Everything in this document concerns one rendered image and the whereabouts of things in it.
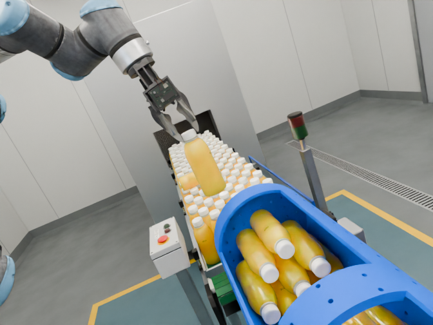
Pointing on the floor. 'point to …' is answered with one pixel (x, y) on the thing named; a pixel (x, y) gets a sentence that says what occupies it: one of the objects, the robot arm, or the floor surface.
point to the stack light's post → (313, 179)
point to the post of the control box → (194, 297)
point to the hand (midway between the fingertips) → (187, 133)
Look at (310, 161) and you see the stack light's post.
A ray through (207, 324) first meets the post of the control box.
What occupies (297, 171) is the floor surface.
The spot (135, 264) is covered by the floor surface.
